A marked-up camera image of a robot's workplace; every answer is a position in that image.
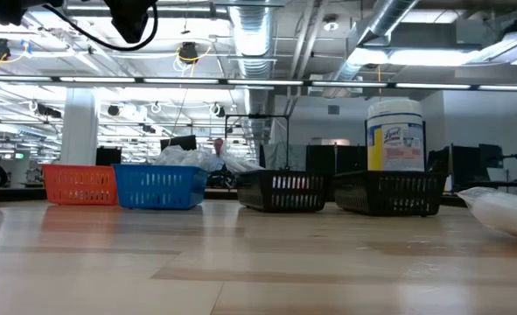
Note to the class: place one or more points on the bag of white cotton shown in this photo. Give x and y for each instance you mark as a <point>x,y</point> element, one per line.
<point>194,159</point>
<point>170,156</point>

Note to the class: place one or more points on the blue plastic basket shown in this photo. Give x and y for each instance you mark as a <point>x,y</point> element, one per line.
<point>157,186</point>

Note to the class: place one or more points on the bag of cotton swabs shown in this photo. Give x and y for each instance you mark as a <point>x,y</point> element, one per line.
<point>507,214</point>

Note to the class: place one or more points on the person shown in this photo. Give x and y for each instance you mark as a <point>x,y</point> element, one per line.
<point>217,163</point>

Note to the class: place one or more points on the black plastic basket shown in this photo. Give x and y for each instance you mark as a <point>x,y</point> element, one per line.
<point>284,190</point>
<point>389,192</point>

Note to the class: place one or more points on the dark grey partition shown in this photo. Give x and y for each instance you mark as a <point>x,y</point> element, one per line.
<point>328,157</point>

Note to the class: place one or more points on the overhead light strip bar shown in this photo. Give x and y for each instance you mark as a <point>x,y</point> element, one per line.
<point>258,82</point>

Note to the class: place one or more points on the black computer monitor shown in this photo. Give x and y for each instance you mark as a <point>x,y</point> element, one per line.
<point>179,142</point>

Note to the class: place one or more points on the Lysol wipes canister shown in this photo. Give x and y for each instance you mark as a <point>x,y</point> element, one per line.
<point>396,140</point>

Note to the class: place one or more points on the black monitor back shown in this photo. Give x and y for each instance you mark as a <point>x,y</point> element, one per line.
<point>108,156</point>

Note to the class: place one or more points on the orange plastic basket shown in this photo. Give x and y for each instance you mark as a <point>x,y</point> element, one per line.
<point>78,184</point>

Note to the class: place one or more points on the white building column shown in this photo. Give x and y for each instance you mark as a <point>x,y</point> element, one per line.
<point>78,131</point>

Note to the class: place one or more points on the yellow white cup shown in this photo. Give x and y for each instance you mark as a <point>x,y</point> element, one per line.
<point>450,184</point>

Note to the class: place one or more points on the black desk monitor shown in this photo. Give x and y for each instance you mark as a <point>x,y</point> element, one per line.
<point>490,156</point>

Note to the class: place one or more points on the silver ventilation duct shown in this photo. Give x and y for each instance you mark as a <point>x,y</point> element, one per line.
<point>389,17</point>
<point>253,35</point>

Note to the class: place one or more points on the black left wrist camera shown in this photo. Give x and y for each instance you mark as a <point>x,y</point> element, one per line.
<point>131,19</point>

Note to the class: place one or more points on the black aluminium table frame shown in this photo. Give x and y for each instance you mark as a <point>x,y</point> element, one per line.
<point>13,192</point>

